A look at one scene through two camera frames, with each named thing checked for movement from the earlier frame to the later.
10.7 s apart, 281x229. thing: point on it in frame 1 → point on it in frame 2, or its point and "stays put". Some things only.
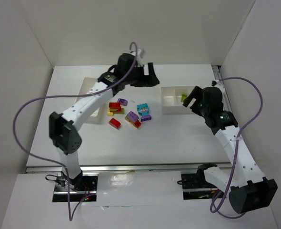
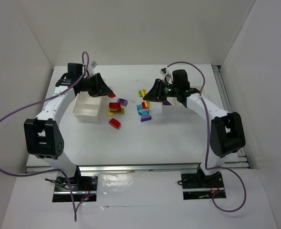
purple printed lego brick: [123, 101] stays put
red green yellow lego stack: [136, 124] → [145, 104]
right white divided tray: [171, 97] stays put
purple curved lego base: [145, 117] stays put
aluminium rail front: [169, 168] stays put
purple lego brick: [132, 116] → [166, 102]
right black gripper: [196, 102] → [160, 89]
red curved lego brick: [115, 123] stays put
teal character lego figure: [143, 109] stays put
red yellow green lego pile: [115, 108] stays put
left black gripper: [142, 78] → [93, 84]
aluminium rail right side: [217, 72] stays put
